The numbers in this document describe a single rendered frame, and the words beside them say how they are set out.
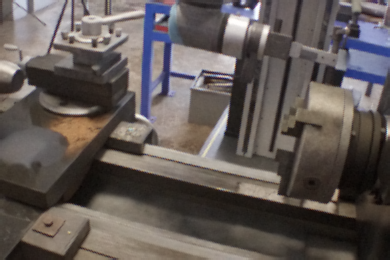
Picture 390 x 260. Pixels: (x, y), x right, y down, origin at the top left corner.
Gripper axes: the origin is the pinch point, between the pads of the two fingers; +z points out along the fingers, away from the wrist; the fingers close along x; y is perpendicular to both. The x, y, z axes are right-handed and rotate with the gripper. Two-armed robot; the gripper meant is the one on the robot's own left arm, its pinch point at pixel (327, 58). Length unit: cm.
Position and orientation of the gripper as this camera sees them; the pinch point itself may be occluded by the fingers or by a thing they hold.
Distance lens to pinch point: 92.7
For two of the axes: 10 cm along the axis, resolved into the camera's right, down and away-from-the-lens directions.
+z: 9.6, 2.5, -1.5
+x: 1.9, -1.7, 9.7
